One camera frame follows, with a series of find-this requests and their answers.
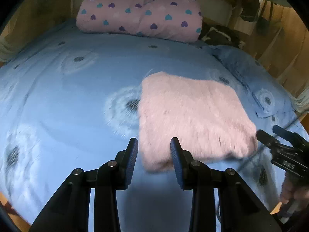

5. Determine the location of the pink knitted cardigan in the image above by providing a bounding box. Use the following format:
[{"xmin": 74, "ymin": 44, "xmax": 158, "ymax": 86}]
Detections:
[{"xmin": 138, "ymin": 72, "xmax": 258, "ymax": 172}]

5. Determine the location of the dark clothes pile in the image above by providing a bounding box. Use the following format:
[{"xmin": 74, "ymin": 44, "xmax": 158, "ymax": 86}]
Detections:
[{"xmin": 199, "ymin": 25, "xmax": 246, "ymax": 49}]

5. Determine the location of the pink heart-patterned pillow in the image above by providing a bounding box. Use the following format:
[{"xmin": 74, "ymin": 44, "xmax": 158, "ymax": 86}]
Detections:
[{"xmin": 76, "ymin": 0, "xmax": 203, "ymax": 43}]

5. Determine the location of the person's right hand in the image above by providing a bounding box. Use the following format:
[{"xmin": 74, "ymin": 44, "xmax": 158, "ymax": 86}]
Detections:
[{"xmin": 280, "ymin": 172, "xmax": 308, "ymax": 211}]

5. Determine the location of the blue bed sheet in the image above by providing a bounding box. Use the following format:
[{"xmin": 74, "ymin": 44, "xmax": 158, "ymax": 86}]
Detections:
[{"xmin": 1, "ymin": 21, "xmax": 308, "ymax": 231}]

